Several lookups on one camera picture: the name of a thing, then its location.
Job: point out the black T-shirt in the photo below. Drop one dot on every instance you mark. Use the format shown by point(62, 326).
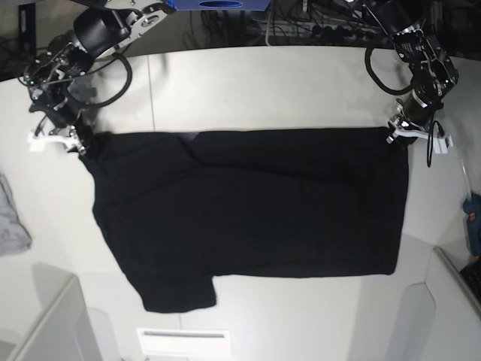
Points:
point(179, 209)

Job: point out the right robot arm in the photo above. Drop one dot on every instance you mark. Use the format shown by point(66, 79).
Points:
point(100, 31)

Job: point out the black keyboard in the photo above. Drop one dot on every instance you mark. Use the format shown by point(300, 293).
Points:
point(472, 275)

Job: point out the blue glue gun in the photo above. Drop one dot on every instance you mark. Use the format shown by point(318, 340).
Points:
point(471, 208)

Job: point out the blue box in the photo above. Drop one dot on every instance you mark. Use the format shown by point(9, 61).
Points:
point(204, 5)

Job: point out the white power strip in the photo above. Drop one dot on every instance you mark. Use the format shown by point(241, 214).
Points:
point(315, 34)

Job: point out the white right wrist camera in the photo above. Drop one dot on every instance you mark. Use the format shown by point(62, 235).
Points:
point(70, 141)

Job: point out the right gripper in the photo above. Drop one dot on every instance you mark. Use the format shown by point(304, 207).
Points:
point(59, 110)

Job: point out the white paper label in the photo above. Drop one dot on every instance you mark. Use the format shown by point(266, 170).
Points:
point(185, 343)

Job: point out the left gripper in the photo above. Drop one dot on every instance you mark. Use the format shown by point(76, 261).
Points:
point(412, 112)

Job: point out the grey cloth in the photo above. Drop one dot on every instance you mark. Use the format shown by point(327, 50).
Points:
point(14, 236)

